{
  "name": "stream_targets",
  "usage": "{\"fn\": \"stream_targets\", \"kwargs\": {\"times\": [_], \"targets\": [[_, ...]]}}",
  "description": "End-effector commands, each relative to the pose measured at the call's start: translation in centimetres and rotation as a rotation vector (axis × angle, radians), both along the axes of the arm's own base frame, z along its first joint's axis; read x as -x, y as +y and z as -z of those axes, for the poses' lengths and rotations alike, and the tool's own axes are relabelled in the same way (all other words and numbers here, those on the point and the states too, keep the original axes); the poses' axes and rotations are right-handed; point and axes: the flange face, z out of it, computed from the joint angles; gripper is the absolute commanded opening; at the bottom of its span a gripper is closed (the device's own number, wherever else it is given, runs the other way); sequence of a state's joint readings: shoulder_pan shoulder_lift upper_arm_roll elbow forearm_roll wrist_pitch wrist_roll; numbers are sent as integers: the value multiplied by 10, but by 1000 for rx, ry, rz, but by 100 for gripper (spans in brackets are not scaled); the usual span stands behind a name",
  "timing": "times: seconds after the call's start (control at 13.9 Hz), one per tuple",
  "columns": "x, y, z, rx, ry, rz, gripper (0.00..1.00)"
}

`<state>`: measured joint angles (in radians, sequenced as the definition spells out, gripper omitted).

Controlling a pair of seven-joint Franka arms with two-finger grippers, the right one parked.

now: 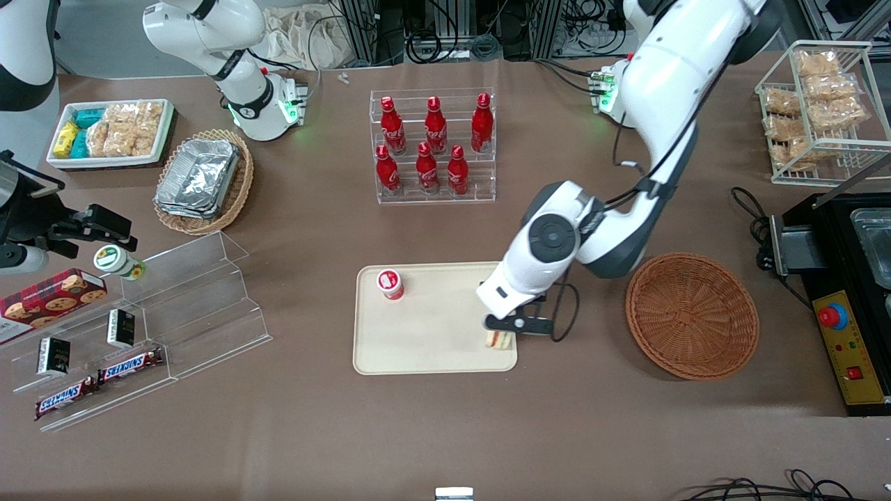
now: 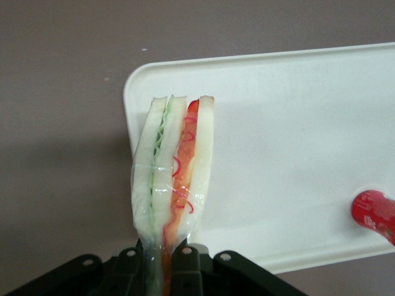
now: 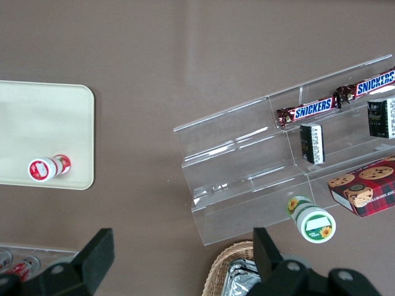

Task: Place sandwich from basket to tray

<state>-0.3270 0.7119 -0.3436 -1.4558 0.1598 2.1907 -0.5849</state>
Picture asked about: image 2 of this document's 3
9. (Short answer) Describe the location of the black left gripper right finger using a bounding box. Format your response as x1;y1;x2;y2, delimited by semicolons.
170;243;214;296

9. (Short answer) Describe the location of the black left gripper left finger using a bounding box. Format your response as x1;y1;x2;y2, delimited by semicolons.
106;246;146;296

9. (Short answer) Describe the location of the red yoghurt cup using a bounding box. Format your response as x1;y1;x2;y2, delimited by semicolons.
350;190;395;248

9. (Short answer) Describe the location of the beige plastic tray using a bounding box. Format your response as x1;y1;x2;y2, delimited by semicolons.
123;41;395;276

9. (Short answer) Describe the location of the triangle sandwich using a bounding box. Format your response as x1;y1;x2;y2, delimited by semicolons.
129;94;216;296

